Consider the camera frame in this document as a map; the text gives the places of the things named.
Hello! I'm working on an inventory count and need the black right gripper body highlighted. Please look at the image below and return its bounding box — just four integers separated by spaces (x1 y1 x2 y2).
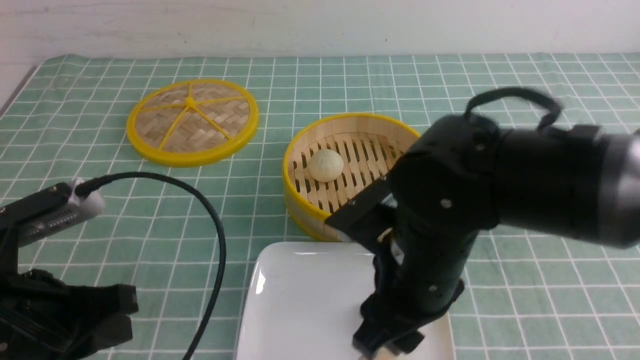
360 212 477 330

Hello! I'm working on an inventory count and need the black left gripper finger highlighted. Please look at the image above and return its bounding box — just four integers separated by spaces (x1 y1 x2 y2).
90 284 139 315
75 314 133 358

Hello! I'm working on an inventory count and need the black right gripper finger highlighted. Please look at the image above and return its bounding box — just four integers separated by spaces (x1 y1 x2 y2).
352 316 425 358

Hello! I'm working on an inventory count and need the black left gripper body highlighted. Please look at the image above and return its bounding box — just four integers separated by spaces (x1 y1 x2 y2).
1 221 96 360

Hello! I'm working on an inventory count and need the white steamed bun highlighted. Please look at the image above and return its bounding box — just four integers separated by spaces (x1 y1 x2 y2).
307 149 345 183

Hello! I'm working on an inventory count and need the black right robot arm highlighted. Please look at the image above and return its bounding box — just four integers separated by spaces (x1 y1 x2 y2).
352 115 639 358

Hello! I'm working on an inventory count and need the white square plate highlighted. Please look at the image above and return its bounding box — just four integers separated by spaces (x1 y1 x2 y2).
235 242 456 360

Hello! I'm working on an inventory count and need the yellow rimmed bamboo steamer basket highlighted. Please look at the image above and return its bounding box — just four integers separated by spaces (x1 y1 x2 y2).
282 112 420 242

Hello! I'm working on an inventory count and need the green checkered tablecloth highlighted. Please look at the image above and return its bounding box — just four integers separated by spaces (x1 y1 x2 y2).
0 53 640 360

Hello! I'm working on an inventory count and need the yellow rimmed bamboo steamer lid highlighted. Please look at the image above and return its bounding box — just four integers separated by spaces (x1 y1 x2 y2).
125 79 259 167

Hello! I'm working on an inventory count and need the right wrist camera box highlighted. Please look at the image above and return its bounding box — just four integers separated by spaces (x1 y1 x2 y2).
324 175 398 254

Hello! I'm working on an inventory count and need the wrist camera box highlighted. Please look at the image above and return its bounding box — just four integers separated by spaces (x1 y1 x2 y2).
324 175 398 254
0 178 106 248

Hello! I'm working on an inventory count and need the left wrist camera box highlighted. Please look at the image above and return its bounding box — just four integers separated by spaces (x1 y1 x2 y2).
0 178 106 248

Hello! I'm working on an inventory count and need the black camera cable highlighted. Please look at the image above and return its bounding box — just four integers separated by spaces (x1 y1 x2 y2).
75 172 227 360

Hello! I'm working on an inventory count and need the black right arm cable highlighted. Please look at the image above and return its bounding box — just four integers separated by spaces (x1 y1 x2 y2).
464 87 564 132

